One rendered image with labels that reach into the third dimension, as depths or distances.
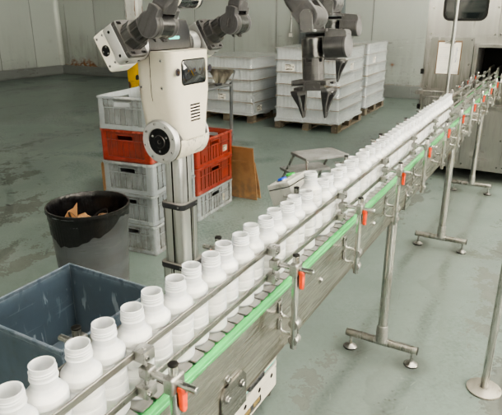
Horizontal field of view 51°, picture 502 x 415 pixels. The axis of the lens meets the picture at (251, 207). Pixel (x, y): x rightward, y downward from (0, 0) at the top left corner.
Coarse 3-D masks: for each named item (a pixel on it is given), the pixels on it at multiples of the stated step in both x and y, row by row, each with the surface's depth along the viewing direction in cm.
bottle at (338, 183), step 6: (336, 168) 164; (336, 174) 161; (342, 174) 162; (336, 180) 162; (342, 180) 163; (336, 186) 161; (342, 186) 162; (336, 204) 163; (336, 210) 164; (336, 222) 165
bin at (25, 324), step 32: (32, 288) 140; (64, 288) 150; (96, 288) 147; (128, 288) 141; (0, 320) 133; (32, 320) 142; (64, 320) 152; (0, 352) 123; (32, 352) 117; (0, 384) 128
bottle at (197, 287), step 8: (184, 264) 102; (192, 264) 102; (200, 264) 101; (184, 272) 100; (192, 272) 99; (200, 272) 100; (192, 280) 100; (200, 280) 101; (192, 288) 100; (200, 288) 100; (192, 296) 100; (200, 296) 100; (200, 312) 101; (200, 320) 102; (208, 320) 105; (200, 328) 102; (208, 336) 105; (200, 344) 104
